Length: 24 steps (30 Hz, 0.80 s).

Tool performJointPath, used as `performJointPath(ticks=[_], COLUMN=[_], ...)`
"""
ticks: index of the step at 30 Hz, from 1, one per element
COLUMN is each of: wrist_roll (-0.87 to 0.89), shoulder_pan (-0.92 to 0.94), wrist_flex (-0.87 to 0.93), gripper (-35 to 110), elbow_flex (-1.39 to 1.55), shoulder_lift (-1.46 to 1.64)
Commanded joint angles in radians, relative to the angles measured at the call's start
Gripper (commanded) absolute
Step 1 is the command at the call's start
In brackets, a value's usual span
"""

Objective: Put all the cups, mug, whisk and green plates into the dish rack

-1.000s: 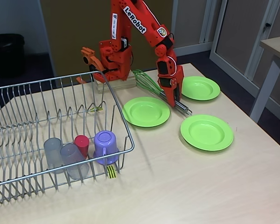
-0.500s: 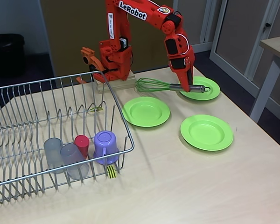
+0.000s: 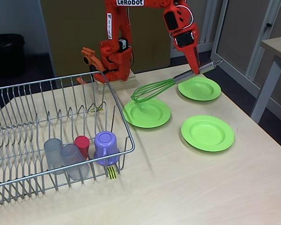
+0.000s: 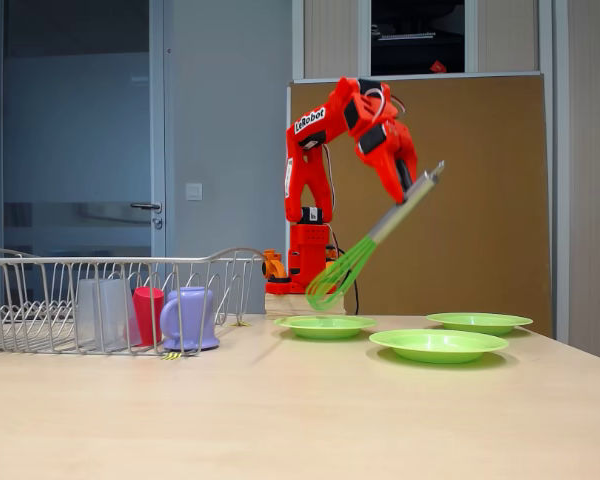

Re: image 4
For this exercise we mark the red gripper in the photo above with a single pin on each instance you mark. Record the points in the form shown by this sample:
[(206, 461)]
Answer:
[(391, 169)]

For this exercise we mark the purple plastic mug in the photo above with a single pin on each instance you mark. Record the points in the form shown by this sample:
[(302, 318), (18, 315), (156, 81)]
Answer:
[(190, 315)]

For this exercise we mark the red plastic cup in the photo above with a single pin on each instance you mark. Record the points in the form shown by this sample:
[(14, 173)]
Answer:
[(150, 315)]

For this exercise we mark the grey translucent plastic cup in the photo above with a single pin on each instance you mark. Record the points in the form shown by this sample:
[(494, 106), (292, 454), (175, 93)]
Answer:
[(86, 315), (122, 320)]

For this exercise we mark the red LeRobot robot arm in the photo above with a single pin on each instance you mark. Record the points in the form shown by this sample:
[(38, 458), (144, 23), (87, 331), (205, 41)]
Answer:
[(300, 160)]

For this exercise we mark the brown cork board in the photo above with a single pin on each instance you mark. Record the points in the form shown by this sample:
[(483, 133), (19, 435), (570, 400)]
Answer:
[(505, 150)]

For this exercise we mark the small red object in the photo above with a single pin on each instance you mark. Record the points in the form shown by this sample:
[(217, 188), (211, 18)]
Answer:
[(438, 66)]

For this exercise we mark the orange table clamp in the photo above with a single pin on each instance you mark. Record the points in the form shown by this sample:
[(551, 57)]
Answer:
[(272, 267)]

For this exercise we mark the green plastic plate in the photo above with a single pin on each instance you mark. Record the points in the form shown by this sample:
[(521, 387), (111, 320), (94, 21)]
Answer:
[(480, 322), (325, 326), (440, 345)]

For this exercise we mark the wooden base block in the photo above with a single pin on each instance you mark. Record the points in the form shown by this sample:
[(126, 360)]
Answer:
[(290, 305)]

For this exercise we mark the yellow black striped tape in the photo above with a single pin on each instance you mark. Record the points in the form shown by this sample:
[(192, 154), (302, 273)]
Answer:
[(241, 324), (171, 356)]

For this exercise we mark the grey glass door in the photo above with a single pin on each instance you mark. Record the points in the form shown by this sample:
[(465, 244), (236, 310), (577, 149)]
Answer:
[(80, 125)]

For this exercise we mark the white light switch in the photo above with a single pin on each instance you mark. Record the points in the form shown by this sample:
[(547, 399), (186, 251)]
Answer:
[(194, 191)]

